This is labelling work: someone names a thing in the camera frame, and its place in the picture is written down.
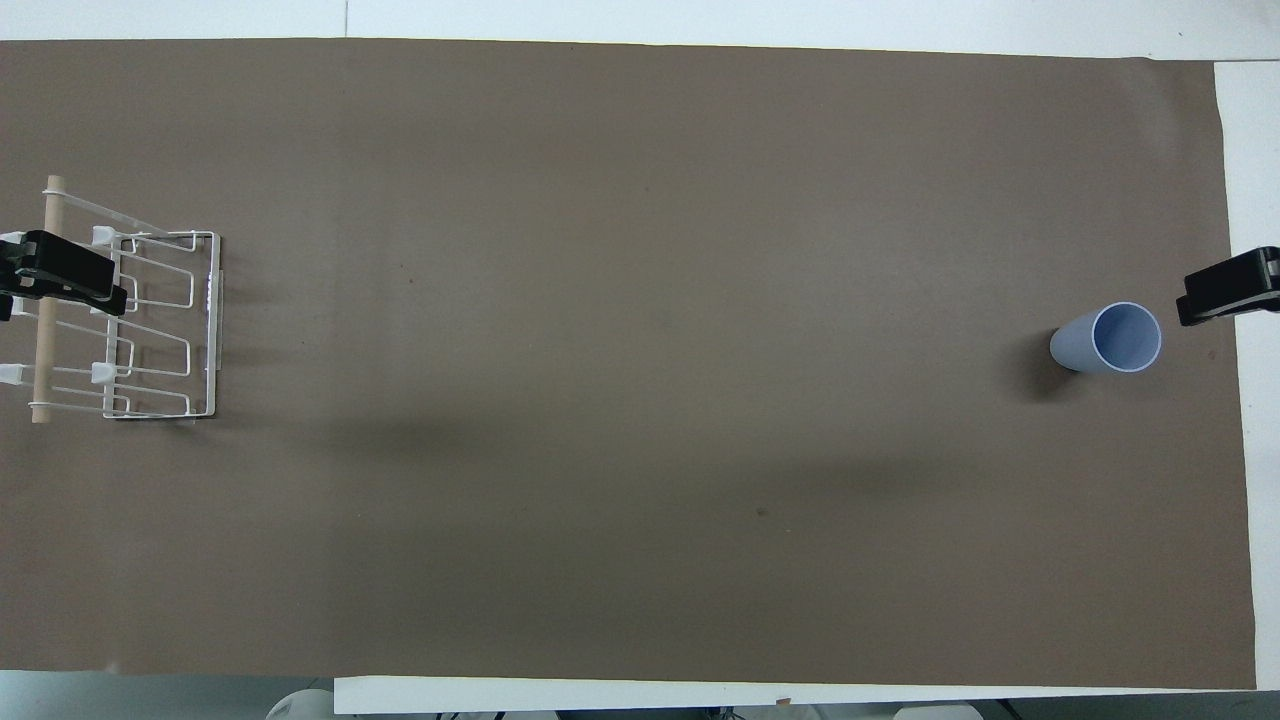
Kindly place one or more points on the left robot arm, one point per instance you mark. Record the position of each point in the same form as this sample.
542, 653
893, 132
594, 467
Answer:
305, 706

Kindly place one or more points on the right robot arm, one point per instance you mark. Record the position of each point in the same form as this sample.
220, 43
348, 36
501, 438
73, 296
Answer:
936, 714

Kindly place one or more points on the light blue plastic cup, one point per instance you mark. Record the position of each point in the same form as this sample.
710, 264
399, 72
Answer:
1080, 348

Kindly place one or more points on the black stand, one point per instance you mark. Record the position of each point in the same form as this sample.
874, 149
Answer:
1225, 288
60, 265

